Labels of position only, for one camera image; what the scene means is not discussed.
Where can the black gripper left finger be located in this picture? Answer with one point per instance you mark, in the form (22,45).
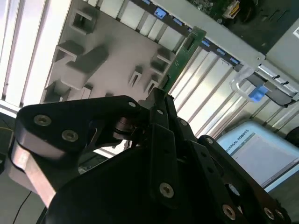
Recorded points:
(93,116)

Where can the green RAM stick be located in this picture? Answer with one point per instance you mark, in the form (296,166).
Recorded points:
(187,53)

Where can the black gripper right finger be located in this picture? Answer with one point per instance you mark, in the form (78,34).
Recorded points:
(210,163)

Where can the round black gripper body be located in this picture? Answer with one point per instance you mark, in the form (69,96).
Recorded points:
(112,191)

